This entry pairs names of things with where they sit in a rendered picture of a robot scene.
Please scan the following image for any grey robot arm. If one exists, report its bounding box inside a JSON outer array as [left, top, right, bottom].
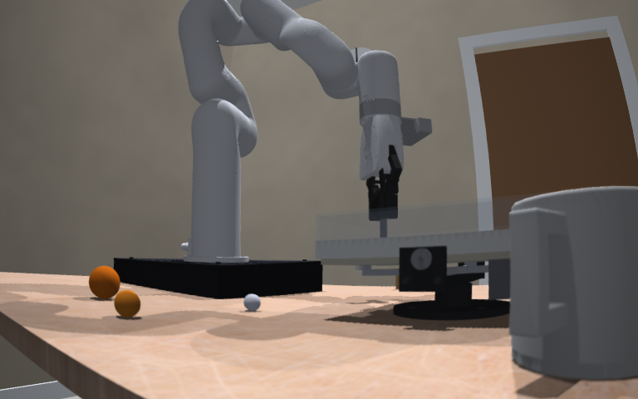
[[179, 0, 432, 263]]

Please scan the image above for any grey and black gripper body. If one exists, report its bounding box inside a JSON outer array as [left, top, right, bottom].
[[360, 114, 404, 180]]

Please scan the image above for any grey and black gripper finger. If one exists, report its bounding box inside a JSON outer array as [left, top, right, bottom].
[[379, 145, 402, 208], [366, 176, 382, 209]]

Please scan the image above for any orange ball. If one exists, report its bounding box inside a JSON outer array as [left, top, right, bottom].
[[89, 266, 120, 299], [114, 290, 140, 318]]

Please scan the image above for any grey ball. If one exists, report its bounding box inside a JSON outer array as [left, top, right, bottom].
[[243, 294, 261, 311]]

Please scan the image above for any grey mug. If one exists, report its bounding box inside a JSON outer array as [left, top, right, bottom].
[[509, 186, 638, 380]]

